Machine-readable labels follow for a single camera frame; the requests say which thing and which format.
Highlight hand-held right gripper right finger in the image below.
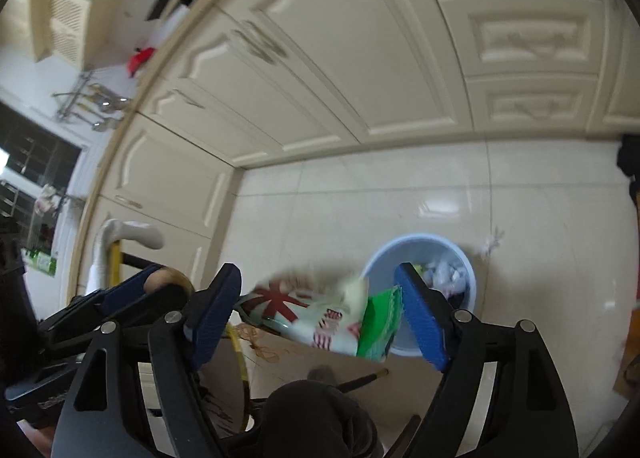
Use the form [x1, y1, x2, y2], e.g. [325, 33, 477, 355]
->
[394, 263, 582, 458]

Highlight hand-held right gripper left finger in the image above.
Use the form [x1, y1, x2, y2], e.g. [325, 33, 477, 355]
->
[52, 263, 244, 458]

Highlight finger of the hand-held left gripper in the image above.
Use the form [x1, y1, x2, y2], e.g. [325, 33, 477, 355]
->
[65, 265, 167, 323]
[37, 284, 190, 355]

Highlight green snack packet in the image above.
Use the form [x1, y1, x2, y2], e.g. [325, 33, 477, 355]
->
[356, 285, 403, 361]

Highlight light blue trash bin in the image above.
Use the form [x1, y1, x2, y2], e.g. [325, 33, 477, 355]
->
[361, 233, 476, 358]

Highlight white red snack packet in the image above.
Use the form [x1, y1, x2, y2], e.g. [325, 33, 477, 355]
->
[240, 270, 371, 356]

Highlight yellow curved tube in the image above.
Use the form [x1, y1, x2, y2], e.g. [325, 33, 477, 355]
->
[224, 323, 251, 434]

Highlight crumpled white paper waste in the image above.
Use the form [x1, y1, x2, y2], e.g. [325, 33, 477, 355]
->
[422, 260, 468, 299]

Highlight tan rubber bands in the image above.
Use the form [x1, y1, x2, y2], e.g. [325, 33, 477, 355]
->
[239, 325, 281, 364]

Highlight white cloth wrapped tube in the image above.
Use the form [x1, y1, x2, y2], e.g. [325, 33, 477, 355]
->
[85, 219, 165, 296]

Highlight brown cardboard box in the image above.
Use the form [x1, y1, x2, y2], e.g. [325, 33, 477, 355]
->
[200, 320, 451, 439]

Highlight black gold tipped stick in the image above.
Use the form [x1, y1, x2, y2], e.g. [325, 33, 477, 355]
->
[337, 369, 391, 395]

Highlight pale rag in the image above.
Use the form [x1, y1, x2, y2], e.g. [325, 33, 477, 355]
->
[34, 183, 61, 216]

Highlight white paper scrap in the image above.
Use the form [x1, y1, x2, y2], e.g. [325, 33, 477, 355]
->
[479, 228, 506, 259]

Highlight dark kitchen window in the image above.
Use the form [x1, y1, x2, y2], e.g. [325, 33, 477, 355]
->
[0, 103, 83, 249]

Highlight dark cloth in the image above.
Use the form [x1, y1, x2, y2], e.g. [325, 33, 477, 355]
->
[260, 379, 386, 458]

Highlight brown object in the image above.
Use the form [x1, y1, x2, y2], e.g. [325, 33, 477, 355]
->
[612, 308, 640, 399]

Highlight red pot lid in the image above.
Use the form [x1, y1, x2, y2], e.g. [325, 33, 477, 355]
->
[127, 47, 157, 79]

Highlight dark object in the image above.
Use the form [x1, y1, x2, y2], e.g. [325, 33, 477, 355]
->
[616, 134, 640, 179]

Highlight cream lower kitchen cabinets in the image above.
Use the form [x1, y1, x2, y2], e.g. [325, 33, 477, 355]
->
[70, 0, 640, 289]

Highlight yellow black metal frame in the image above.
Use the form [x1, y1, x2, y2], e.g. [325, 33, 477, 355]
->
[109, 238, 151, 289]

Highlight steel wall utensil rack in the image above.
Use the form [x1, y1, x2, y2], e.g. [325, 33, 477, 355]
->
[52, 72, 131, 121]

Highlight cream lattice wall cabinet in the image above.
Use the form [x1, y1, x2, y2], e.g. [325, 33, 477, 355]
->
[30, 0, 146, 66]

